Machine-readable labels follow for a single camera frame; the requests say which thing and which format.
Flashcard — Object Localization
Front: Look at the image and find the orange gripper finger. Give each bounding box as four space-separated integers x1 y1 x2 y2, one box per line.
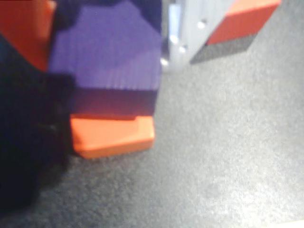
0 0 57 72

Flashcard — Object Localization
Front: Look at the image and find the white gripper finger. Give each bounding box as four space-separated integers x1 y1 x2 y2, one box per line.
161 0 236 72

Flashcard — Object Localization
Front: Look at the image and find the purple cube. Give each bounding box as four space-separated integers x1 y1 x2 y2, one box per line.
48 0 164 117

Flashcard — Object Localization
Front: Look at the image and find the red cube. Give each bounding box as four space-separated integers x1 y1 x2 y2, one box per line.
205 0 283 46

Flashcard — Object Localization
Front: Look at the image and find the orange cube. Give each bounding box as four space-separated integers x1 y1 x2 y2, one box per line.
69 113 156 160

